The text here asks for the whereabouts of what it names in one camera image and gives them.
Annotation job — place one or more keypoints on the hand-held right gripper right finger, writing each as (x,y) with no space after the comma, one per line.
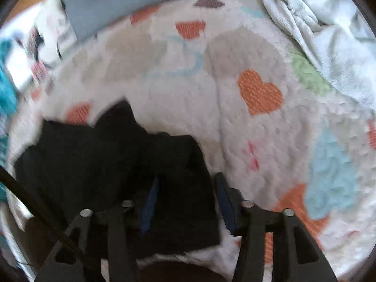
(226,208)

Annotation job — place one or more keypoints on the grey laptop bag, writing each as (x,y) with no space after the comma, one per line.
(117,3)

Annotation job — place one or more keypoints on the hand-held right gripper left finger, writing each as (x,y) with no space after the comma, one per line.
(148,208)

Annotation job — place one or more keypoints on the black pants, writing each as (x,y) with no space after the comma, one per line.
(88,158)

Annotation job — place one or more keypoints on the heart print quilt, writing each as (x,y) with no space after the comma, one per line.
(191,108)

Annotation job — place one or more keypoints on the printed white pillow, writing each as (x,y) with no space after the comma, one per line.
(47,29)

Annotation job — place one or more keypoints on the white fleece blanket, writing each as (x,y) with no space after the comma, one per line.
(323,20)

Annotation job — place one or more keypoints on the teal cloth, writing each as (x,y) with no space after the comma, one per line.
(7,94)

